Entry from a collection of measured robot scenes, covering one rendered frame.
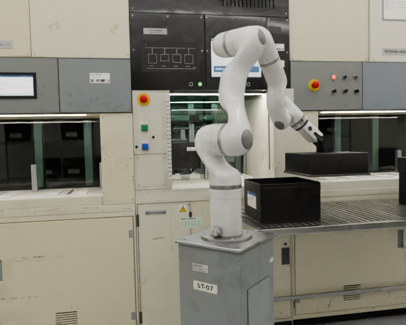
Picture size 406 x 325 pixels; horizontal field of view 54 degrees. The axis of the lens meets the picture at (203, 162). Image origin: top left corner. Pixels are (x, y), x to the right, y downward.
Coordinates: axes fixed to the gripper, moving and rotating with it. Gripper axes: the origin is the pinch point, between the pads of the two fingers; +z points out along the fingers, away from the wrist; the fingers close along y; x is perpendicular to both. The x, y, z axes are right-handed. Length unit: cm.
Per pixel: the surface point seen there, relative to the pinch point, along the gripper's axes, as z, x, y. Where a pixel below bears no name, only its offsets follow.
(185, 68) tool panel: -72, 10, 40
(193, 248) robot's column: -24, 73, -34
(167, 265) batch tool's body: -5, 95, 40
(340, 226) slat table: 19.8, 26.1, -23.0
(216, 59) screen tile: -64, -5, 40
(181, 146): -39, 38, 92
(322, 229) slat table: 14.7, 32.4, -22.8
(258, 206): -7.7, 42.5, -8.7
